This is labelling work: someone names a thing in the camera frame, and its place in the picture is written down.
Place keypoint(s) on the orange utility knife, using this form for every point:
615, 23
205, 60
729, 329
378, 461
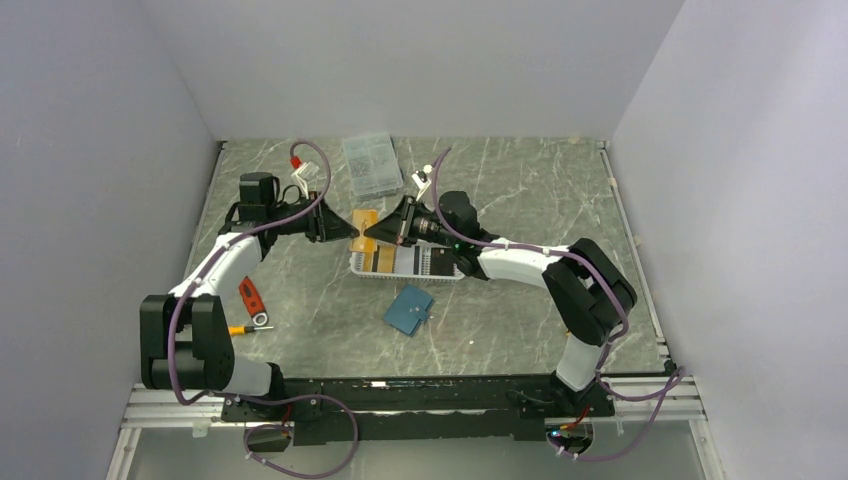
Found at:
253, 303

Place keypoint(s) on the blue card holder wallet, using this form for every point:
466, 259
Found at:
409, 310

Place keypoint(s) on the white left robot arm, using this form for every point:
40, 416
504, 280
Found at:
184, 337

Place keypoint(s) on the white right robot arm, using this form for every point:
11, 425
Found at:
592, 296

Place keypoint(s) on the black credit card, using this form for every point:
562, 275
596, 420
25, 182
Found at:
443, 264

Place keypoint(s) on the white plastic basket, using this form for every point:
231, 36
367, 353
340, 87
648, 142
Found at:
379, 265

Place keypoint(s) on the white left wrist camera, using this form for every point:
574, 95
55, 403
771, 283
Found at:
304, 173

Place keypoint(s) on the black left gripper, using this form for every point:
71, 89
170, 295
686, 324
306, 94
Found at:
325, 225

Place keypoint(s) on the gold credit card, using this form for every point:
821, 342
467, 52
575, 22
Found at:
362, 219

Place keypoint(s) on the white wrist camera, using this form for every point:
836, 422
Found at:
422, 180
304, 173

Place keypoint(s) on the white striped credit card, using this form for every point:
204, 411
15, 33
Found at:
412, 261

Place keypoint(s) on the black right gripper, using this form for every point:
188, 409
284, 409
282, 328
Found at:
397, 227

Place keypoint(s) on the orange handled screwdriver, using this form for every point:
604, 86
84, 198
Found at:
245, 330

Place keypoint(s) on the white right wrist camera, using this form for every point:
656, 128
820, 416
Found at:
422, 180

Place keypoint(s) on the clear plastic screw box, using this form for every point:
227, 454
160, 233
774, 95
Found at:
373, 165

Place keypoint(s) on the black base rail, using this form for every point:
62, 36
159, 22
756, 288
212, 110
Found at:
520, 407

